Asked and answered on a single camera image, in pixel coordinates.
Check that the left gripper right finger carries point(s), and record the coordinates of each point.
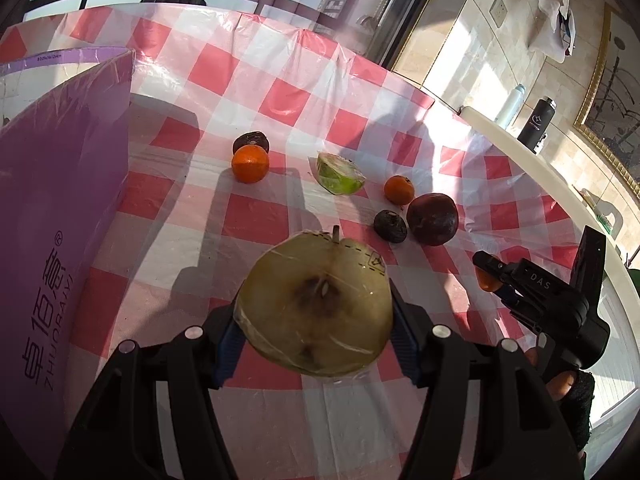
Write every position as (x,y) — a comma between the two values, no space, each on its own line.
(521,432)

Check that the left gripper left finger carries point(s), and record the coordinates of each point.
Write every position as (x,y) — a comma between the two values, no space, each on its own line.
(149,414)

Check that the small orange tangerine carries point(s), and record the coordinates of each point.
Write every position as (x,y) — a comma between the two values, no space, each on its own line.
(486,281)

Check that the green apple half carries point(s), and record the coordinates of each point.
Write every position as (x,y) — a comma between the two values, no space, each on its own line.
(318,303)

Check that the right hand in black glove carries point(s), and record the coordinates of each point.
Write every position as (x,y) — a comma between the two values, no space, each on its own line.
(572,390)

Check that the large dark red plum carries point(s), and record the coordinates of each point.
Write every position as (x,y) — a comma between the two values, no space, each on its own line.
(433,219)

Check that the black water bottle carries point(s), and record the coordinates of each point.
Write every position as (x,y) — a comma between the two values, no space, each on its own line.
(536,126)

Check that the dark wrinkled passionfruit front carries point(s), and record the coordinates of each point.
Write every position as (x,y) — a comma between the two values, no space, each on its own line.
(390,226)

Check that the white spray bottle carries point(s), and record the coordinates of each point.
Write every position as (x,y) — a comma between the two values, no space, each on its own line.
(510,108)

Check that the orange tangerine in middle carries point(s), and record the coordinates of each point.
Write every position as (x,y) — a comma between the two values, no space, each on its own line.
(399,190)

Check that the small green apple piece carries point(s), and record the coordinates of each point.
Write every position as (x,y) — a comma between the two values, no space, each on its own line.
(339,175)

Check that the orange tangerine near passionfruit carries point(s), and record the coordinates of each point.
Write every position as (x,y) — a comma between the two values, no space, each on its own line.
(250,164)

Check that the white hanging bag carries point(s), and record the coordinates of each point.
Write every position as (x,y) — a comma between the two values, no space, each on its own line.
(554,33)

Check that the dark passionfruit at back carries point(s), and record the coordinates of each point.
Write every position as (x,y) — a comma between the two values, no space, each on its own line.
(256,138)

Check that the red white checkered tablecloth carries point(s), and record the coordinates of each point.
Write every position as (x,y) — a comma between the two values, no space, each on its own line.
(186,233)

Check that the purple cardboard box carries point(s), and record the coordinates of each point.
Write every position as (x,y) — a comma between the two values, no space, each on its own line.
(64,166)

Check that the gold picture frame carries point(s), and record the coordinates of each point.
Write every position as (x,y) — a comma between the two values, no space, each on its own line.
(609,115)

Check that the white wall socket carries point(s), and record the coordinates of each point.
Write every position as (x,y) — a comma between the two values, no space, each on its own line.
(498,12)

